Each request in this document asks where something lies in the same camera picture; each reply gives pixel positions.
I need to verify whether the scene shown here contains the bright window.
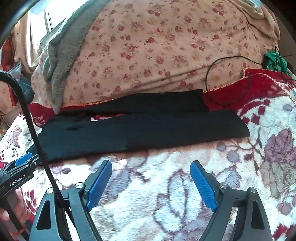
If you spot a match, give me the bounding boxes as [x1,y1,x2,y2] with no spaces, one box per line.
[29,7,59,37]

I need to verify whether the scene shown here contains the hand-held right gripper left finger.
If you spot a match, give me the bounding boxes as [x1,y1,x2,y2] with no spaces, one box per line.
[29,159,113,241]

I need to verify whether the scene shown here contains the thin black cable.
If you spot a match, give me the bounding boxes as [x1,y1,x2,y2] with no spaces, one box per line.
[205,14,296,107]

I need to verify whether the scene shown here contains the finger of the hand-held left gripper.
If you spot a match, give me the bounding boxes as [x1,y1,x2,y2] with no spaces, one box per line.
[5,152,44,173]

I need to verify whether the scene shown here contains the grey fleece blanket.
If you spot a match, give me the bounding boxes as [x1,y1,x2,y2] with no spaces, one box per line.
[43,0,110,114]

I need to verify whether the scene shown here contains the red and white floral blanket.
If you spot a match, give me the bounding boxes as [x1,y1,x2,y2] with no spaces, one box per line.
[0,68,296,241]

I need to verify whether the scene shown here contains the green cloth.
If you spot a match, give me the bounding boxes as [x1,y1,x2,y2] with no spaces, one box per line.
[264,50,292,75]

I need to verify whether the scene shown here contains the beige cloth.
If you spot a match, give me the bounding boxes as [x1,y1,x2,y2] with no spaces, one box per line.
[229,0,281,40]

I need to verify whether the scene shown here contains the person's left hand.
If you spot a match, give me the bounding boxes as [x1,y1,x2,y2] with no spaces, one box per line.
[0,196,31,232]

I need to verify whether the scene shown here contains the thick black ribbed cable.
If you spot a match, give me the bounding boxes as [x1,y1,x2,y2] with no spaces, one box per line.
[0,71,72,218]

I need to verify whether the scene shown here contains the pink floral quilt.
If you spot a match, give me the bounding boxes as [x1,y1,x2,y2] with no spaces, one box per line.
[30,0,280,112]

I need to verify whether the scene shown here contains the black pants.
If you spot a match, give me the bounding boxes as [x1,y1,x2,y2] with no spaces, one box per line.
[38,89,251,164]

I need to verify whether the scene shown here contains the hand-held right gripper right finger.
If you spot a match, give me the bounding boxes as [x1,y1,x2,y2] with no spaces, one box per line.
[190,160,273,241]

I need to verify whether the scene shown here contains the beige curtain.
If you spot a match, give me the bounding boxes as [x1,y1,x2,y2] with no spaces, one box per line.
[14,14,49,69]

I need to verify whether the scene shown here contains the clear plastic bag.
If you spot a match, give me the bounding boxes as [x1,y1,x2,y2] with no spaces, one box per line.
[9,62,30,80]

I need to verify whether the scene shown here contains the teal bag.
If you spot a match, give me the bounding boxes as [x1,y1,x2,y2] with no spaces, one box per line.
[19,76,35,103]

